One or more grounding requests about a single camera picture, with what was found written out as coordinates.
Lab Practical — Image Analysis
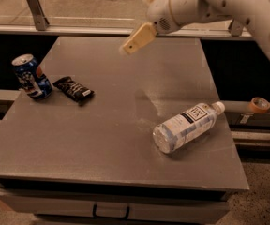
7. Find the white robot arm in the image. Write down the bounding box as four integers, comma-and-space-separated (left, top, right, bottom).
120, 0, 270, 60

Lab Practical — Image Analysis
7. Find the left metal bracket post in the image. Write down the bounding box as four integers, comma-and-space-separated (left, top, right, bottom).
26, 0, 50, 31

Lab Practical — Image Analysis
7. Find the metal window rail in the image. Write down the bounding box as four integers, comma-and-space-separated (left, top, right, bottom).
0, 24, 252, 40

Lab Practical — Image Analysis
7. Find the blue pepsi can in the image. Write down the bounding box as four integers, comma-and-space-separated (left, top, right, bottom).
11, 53, 53, 100

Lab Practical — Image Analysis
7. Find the orange tape roll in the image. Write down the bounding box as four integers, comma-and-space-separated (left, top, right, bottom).
249, 97, 270, 113

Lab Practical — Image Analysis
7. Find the clear plastic water bottle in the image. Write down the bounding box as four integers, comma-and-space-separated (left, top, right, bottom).
153, 101, 225, 154

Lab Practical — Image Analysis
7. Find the black rxbar chocolate bar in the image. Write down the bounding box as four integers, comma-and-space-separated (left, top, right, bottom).
52, 76, 94, 103

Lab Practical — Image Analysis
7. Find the grey drawer with handle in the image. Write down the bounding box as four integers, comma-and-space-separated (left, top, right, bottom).
0, 188, 229, 225

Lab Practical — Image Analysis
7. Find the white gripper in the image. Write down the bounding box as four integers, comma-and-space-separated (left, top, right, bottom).
119, 0, 180, 55

